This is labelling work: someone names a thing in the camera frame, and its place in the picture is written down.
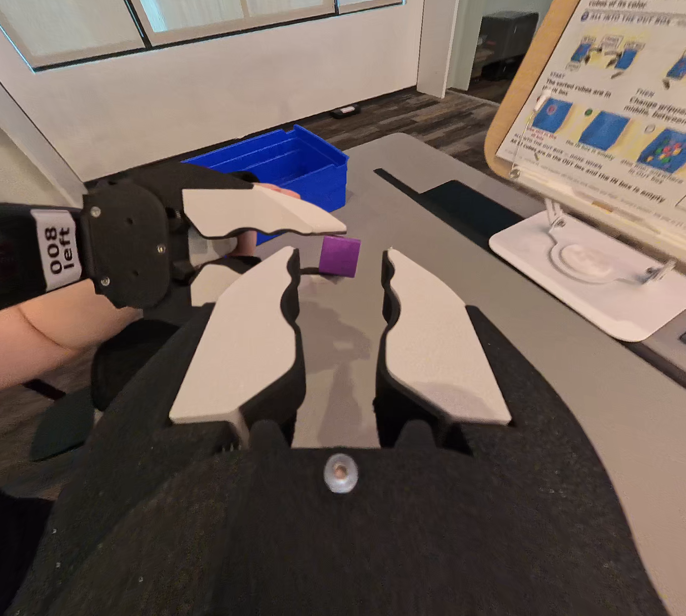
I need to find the person's left hand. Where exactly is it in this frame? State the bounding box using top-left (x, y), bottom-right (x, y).
top-left (233, 185), bottom-right (302, 259)

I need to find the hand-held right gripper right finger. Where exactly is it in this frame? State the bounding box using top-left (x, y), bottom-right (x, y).
top-left (375, 247), bottom-right (512, 440)

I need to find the purple wooden cube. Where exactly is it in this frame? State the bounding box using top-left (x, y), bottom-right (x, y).
top-left (319, 236), bottom-right (361, 279)

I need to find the black desk panel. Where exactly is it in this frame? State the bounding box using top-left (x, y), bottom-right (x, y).
top-left (423, 179), bottom-right (526, 252)

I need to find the illustrated instruction sheet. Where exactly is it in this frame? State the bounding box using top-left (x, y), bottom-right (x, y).
top-left (496, 0), bottom-right (686, 231)

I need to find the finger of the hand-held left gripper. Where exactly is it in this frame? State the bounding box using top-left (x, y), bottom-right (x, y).
top-left (190, 262), bottom-right (255, 307)
top-left (181, 185), bottom-right (349, 241)

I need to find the blue plastic bin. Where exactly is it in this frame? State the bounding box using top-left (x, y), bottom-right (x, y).
top-left (182, 124), bottom-right (350, 244)

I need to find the black padded chair armrest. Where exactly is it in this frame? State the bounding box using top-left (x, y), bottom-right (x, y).
top-left (91, 319), bottom-right (183, 410)

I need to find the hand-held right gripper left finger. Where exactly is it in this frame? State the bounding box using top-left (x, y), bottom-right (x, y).
top-left (169, 246), bottom-right (307, 437)

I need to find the dark low cabinet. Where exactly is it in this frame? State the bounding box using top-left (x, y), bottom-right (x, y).
top-left (472, 11), bottom-right (539, 82)

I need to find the person's dark clothing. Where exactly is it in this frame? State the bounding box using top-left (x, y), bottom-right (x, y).
top-left (0, 490), bottom-right (54, 601)

